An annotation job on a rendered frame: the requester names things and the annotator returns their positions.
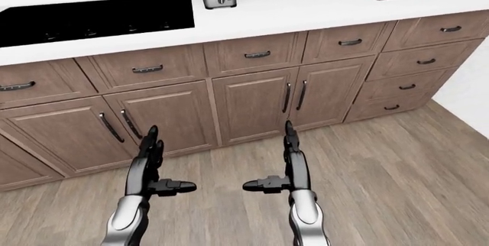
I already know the black glass cooktop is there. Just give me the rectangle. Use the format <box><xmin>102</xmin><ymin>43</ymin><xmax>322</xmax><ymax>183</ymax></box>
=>
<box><xmin>0</xmin><ymin>0</ymin><xmax>196</xmax><ymax>49</ymax></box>

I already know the wooden cabinet drawer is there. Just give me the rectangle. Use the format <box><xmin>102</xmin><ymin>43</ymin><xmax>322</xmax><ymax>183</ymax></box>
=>
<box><xmin>342</xmin><ymin>89</ymin><xmax>437</xmax><ymax>125</ymax></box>
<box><xmin>0</xmin><ymin>58</ymin><xmax>99</xmax><ymax>105</ymax></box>
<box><xmin>381</xmin><ymin>10</ymin><xmax>489</xmax><ymax>53</ymax></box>
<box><xmin>365</xmin><ymin>38</ymin><xmax>487</xmax><ymax>83</ymax></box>
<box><xmin>202</xmin><ymin>31</ymin><xmax>309</xmax><ymax>76</ymax></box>
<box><xmin>74</xmin><ymin>44</ymin><xmax>209</xmax><ymax>92</ymax></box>
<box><xmin>301</xmin><ymin>21</ymin><xmax>399</xmax><ymax>65</ymax></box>
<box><xmin>356</xmin><ymin>66</ymin><xmax>460</xmax><ymax>104</ymax></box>

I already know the dark metal door handle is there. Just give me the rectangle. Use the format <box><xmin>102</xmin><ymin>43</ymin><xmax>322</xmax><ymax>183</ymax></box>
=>
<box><xmin>281</xmin><ymin>82</ymin><xmax>293</xmax><ymax>115</ymax></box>
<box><xmin>119</xmin><ymin>108</ymin><xmax>144</xmax><ymax>141</ymax></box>
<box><xmin>296</xmin><ymin>79</ymin><xmax>309</xmax><ymax>112</ymax></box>
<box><xmin>98</xmin><ymin>111</ymin><xmax>126</xmax><ymax>144</ymax></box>

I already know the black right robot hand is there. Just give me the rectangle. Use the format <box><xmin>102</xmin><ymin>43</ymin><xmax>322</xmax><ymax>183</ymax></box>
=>
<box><xmin>242</xmin><ymin>120</ymin><xmax>311</xmax><ymax>196</ymax></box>

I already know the wooden cabinet door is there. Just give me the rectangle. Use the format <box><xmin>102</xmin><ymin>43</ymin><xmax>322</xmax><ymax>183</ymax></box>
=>
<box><xmin>287</xmin><ymin>56</ymin><xmax>376</xmax><ymax>131</ymax></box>
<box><xmin>102</xmin><ymin>80</ymin><xmax>219</xmax><ymax>159</ymax></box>
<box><xmin>211</xmin><ymin>67</ymin><xmax>301</xmax><ymax>147</ymax></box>
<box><xmin>0</xmin><ymin>131</ymin><xmax>66</xmax><ymax>193</ymax></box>
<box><xmin>0</xmin><ymin>95</ymin><xmax>143</xmax><ymax>177</ymax></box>

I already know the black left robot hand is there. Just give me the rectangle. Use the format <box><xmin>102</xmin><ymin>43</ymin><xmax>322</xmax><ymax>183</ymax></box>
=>
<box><xmin>125</xmin><ymin>125</ymin><xmax>198</xmax><ymax>199</ymax></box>

